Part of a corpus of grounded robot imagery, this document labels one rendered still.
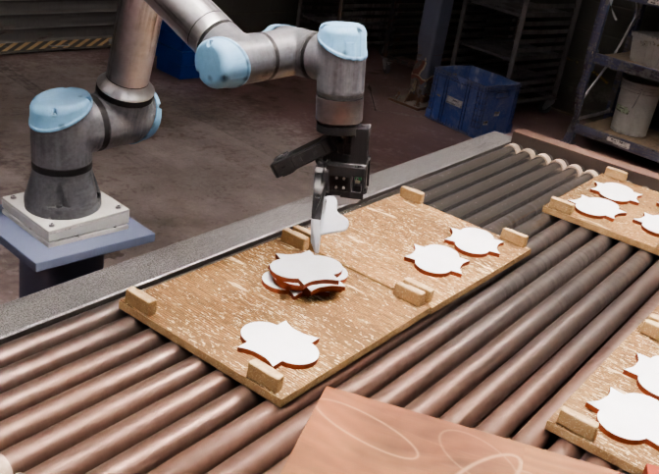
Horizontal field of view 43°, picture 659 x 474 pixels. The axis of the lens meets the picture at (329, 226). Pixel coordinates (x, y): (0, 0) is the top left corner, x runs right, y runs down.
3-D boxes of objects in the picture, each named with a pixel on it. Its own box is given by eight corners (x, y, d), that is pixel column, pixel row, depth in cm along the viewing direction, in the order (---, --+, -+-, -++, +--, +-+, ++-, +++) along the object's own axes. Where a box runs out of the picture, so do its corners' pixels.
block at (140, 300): (123, 302, 136) (124, 288, 135) (132, 298, 138) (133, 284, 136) (148, 318, 133) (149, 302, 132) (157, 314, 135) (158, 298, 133)
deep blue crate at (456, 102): (422, 117, 608) (433, 66, 593) (460, 112, 634) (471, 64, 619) (474, 139, 574) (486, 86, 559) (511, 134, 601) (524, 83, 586)
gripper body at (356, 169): (362, 204, 134) (367, 131, 130) (309, 199, 136) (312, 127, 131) (368, 188, 141) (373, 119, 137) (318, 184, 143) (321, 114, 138)
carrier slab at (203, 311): (118, 308, 137) (118, 299, 137) (280, 243, 168) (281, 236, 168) (279, 408, 120) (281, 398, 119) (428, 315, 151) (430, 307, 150)
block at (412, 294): (391, 294, 152) (394, 282, 151) (397, 291, 154) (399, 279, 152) (419, 308, 149) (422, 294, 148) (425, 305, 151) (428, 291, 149)
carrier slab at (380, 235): (284, 242, 169) (285, 236, 168) (397, 199, 200) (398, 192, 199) (430, 315, 151) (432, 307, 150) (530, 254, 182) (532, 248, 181)
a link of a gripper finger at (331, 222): (343, 252, 131) (351, 195, 134) (306, 248, 132) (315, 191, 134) (345, 256, 134) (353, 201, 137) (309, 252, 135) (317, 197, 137)
